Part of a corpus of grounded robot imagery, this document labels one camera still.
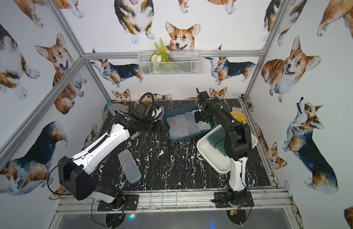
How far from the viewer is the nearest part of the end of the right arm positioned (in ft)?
2.19

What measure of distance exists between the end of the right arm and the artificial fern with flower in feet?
0.97

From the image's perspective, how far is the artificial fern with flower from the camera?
833 millimetres
